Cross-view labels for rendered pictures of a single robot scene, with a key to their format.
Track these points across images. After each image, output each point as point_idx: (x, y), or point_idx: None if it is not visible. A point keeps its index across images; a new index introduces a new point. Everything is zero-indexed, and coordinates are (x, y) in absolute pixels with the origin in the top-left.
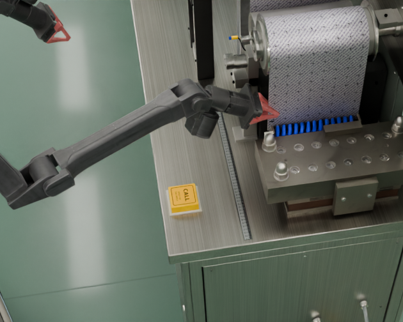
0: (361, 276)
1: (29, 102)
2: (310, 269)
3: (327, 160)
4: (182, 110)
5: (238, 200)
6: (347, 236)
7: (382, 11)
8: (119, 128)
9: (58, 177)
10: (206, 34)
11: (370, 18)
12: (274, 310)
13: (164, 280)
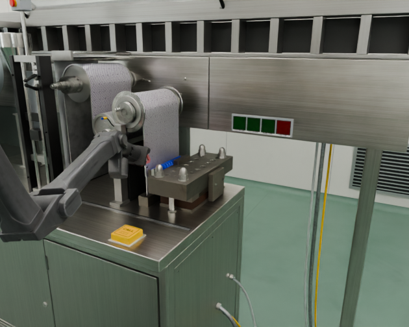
0: (228, 250)
1: None
2: (213, 251)
3: (193, 169)
4: (115, 145)
5: (158, 221)
6: (224, 210)
7: None
8: (85, 157)
9: (69, 194)
10: (58, 156)
11: None
12: (202, 305)
13: None
